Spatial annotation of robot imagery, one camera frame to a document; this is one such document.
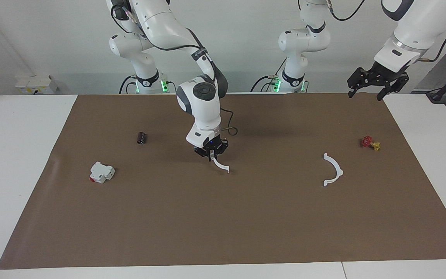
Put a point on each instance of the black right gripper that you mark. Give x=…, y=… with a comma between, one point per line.
x=211, y=147

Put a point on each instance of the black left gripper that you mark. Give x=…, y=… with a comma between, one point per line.
x=385, y=73

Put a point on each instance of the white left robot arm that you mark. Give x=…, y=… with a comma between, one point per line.
x=304, y=42

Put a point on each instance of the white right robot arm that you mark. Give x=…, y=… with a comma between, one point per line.
x=203, y=104

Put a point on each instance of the red handwheel yellow valve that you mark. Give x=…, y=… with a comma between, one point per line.
x=367, y=142

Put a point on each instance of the brown table mat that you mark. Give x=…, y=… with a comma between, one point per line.
x=223, y=217

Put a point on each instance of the small dark cylindrical capacitor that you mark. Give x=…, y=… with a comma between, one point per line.
x=142, y=138

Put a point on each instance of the white circuit breaker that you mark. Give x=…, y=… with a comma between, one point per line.
x=101, y=171

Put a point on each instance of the white power strip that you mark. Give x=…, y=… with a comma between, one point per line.
x=33, y=82

